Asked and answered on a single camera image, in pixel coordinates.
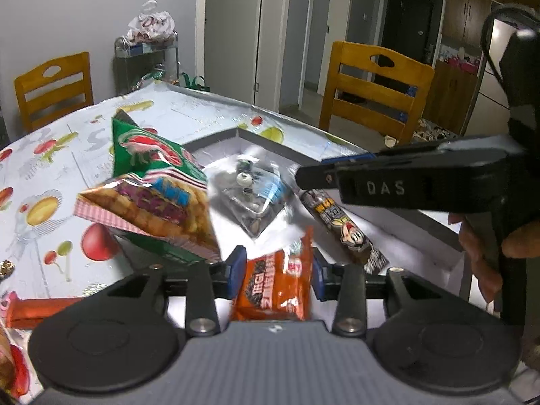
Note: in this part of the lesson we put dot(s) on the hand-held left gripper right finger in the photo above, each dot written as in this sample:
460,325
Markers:
318,276

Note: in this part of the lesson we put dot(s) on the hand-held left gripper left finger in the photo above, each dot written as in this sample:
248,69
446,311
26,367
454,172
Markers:
238,268

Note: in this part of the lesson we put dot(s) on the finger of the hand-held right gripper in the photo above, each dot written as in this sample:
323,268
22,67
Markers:
348,158
316,177

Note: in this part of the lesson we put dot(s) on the small orange snack packet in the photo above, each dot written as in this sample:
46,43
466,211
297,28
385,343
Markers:
270,287

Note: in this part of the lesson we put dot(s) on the black striped snack stick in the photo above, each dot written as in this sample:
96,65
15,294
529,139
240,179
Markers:
337,223

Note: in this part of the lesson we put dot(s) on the clear bag of seeds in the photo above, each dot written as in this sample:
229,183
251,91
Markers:
253,194

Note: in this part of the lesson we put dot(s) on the grey box with white inside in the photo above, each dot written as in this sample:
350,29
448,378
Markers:
400,228

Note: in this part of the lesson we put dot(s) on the green prawn cracker bag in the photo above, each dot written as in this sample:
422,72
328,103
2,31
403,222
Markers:
143,152

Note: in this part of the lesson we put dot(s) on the long orange snack packet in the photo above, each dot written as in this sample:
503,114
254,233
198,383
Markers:
38,310

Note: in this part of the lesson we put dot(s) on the person's right hand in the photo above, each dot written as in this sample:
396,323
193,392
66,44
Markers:
476,244

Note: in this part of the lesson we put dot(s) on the patterned floor mat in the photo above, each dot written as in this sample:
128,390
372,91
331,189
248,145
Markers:
438,130

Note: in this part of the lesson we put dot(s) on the wooden chair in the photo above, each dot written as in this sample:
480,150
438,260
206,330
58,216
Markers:
55,88
371,88

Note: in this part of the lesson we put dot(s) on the silver refrigerator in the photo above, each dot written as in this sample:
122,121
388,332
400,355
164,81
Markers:
489,88

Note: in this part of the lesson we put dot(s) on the dark entrance door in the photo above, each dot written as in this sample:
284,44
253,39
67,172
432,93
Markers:
411,21

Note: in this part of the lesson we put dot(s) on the green shopping bag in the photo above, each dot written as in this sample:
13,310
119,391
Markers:
194,82

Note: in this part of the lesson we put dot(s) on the white closet doors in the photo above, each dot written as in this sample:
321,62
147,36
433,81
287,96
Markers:
236,29

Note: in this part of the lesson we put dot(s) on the brown wooden cabinet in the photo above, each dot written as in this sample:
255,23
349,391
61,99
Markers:
468,4

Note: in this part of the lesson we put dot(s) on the green candy bag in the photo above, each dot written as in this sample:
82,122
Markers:
154,74

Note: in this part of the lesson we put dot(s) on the fruit print tablecloth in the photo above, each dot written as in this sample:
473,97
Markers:
84,135

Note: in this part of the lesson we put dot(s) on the metal storage cart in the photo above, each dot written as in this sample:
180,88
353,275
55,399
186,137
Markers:
143,57

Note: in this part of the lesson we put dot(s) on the white plastic bag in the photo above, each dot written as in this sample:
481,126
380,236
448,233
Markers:
149,25

